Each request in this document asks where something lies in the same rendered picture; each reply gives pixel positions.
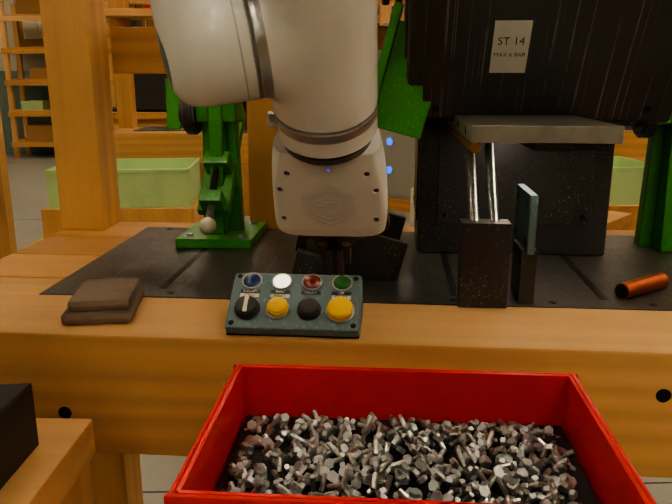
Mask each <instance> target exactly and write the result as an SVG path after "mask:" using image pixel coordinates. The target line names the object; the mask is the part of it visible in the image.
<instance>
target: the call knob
mask: <svg viewBox="0 0 672 504"><path fill-rule="evenodd" d="M257 310H258V302H257V300H256V299H255V298H254V297H252V296H249V295H245V296H242V297H240V298H239V299H238V300H237V301H236V302H235V311H236V313H237V314H238V315H239V316H242V317H249V316H252V315H254V314H255V313H256V312H257Z"/></svg>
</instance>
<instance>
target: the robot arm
mask: <svg viewBox="0 0 672 504"><path fill-rule="evenodd" d="M149 1H150V6H151V11H152V16H153V21H154V26H155V30H156V37H157V42H158V46H159V49H160V53H161V57H162V61H163V64H164V68H165V72H166V74H167V77H168V82H169V85H170V87H172V89H173V91H174V93H175V94H176V95H177V97H178V98H179V99H181V100H182V101H183V102H184V103H186V104H188V105H191V106H197V107H212V106H220V105H227V104H233V103H239V102H245V101H251V100H256V99H261V98H271V101H272V107H273V111H268V115H267V123H268V127H269V128H276V130H277V132H276V136H275V138H274V142H273V150H272V184H273V197H274V210H275V218H276V223H277V226H278V228H279V229H280V230H281V231H283V232H285V233H288V234H292V235H304V236H307V237H309V238H310V239H312V240H314V243H315V245H316V247H317V248H320V257H321V263H327V270H328V275H333V274H335V270H336V273H337V274H338V275H341V276H344V266H345V264H351V247H352V245H353V242H355V241H356V240H358V239H359V238H361V237H363V236H374V235H377V234H380V233H382V232H383V231H384V230H387V229H389V228H390V215H389V212H388V194H387V193H388V186H387V170H386V160H385V153H384V147H383V143H382V139H381V135H380V131H379V128H378V27H377V0H149Z"/></svg>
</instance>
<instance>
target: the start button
mask: <svg viewBox="0 0 672 504"><path fill-rule="evenodd" d="M327 313H328V315H329V317H330V318H332V319H333V320H337V321H343V320H346V319H348V318H349V317H350V316H351V315H352V313H353V304H352V302H351V301H350V300H349V299H347V298H345V297H336V298H333V299H332V300H330V301H329V303H328V305H327Z"/></svg>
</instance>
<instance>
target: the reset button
mask: <svg viewBox="0 0 672 504"><path fill-rule="evenodd" d="M266 307H267V312H268V314H269V315H271V316H273V317H281V316H283V315H285V314H286V313H287V311H288V303H287V301H286V300H285V299H284V298H282V297H274V298H272V299H270V300H269V301H268V303H267V306H266Z"/></svg>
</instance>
